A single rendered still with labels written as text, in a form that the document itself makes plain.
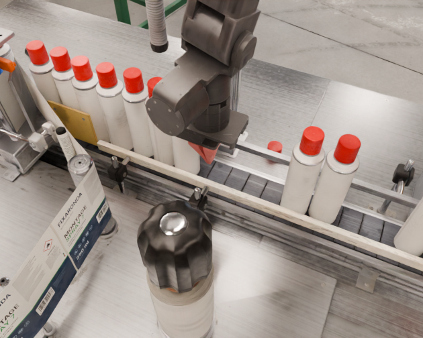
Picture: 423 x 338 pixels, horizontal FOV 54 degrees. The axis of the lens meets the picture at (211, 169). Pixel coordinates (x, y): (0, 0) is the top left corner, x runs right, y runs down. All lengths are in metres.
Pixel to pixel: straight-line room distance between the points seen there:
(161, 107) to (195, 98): 0.04
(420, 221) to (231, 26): 0.44
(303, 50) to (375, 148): 1.76
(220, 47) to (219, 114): 0.12
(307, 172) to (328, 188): 0.05
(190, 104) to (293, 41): 2.31
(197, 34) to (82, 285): 0.46
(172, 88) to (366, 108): 0.70
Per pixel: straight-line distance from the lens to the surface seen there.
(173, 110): 0.49
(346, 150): 0.65
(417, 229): 0.75
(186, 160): 0.79
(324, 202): 0.74
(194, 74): 0.51
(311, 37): 2.85
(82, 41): 1.32
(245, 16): 0.49
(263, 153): 0.78
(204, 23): 0.50
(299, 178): 0.70
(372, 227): 0.83
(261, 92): 1.10
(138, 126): 0.81
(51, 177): 0.90
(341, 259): 0.81
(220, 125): 0.60
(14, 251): 0.82
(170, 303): 0.51
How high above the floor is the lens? 1.54
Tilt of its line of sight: 51 degrees down
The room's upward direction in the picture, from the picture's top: straight up
